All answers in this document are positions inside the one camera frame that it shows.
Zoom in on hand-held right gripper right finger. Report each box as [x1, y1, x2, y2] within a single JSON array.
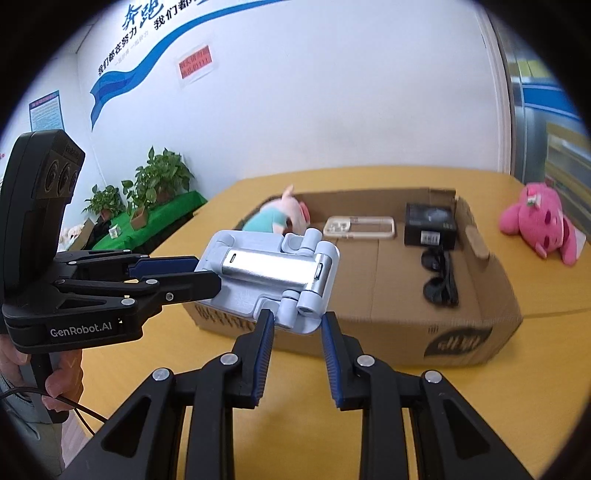
[[321, 311, 532, 480]]

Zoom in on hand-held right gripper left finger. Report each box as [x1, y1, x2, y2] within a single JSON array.
[[60, 308, 276, 480]]

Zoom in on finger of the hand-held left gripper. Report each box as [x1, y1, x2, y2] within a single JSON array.
[[55, 249, 199, 280], [53, 270, 223, 308]]

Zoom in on silver folding phone stand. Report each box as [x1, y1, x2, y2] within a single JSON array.
[[194, 227, 341, 335]]

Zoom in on brown cardboard box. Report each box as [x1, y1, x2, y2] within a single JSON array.
[[182, 187, 524, 368]]

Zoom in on pink pig plush teal outfit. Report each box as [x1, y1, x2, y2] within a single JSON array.
[[242, 185, 311, 234]]

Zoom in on clear phone case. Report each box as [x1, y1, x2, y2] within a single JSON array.
[[323, 215, 398, 241]]

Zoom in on black sunglasses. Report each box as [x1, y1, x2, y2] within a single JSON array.
[[421, 244, 461, 308]]

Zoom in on small black box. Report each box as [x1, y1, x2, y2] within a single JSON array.
[[404, 202, 459, 247]]

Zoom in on wooden desktop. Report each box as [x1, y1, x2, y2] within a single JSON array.
[[60, 166, 591, 480]]

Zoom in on person's left hand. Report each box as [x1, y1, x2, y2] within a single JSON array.
[[0, 332, 84, 409]]

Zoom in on medium potted green plant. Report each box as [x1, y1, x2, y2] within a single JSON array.
[[121, 178, 155, 232]]

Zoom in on small potted green plant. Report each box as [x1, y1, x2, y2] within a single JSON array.
[[84, 185, 124, 222]]

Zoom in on large potted green plant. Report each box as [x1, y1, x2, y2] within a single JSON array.
[[134, 146, 195, 206]]

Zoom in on bright pink plush toy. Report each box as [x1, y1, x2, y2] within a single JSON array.
[[499, 182, 587, 266]]

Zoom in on glass partition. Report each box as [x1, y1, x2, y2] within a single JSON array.
[[501, 28, 591, 204]]

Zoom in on blue banner on glass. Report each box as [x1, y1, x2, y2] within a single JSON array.
[[505, 55, 583, 114]]

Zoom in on blue wall poster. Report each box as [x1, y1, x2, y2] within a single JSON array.
[[28, 90, 62, 134]]

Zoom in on black cable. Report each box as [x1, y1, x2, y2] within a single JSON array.
[[0, 388, 109, 437]]

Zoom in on blue wave wall decal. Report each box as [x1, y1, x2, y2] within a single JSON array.
[[89, 0, 324, 132]]

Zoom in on red and white wall sign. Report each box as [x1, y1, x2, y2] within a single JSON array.
[[173, 42, 218, 90]]

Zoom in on white door frame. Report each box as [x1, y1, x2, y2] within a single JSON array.
[[478, 9, 518, 178]]

